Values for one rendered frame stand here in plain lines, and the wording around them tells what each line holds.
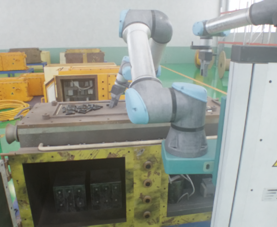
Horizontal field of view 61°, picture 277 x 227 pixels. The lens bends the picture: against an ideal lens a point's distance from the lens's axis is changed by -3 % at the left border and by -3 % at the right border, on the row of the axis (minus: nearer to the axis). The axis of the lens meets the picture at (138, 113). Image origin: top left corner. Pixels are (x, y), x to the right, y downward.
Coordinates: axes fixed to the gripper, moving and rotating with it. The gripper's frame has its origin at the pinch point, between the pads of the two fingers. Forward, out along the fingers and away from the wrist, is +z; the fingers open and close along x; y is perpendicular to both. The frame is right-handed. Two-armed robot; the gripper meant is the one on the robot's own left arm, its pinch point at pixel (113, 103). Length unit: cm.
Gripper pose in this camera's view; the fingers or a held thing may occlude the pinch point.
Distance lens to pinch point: 158.1
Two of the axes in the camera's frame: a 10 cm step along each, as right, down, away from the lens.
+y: -8.7, -4.4, 2.0
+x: -3.4, 2.8, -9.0
